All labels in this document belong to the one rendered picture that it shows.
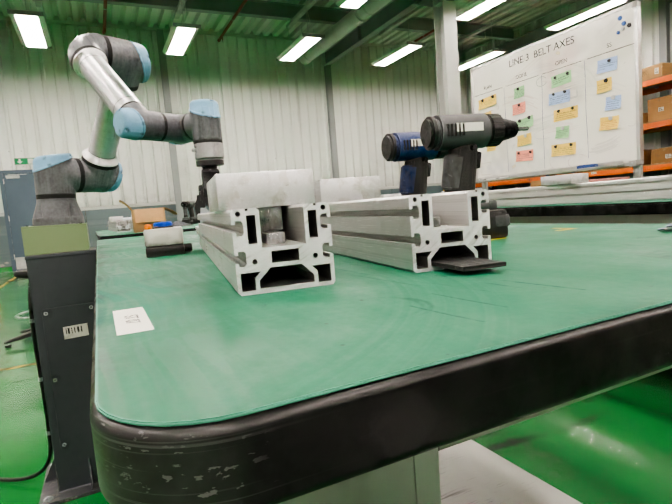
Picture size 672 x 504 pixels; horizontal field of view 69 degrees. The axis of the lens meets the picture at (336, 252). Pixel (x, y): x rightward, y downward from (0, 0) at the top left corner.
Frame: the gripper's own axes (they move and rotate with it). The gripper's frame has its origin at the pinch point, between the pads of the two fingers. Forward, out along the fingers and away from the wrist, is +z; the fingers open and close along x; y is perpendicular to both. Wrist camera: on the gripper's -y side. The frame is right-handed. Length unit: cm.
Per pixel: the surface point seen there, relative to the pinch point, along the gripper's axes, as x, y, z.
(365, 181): -22, -52, -10
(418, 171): -39, -39, -12
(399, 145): -35, -40, -17
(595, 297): -18, -105, 2
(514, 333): -8, -109, 2
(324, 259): -4, -84, -1
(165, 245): 12.8, -20.1, -0.2
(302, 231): -2, -83, -4
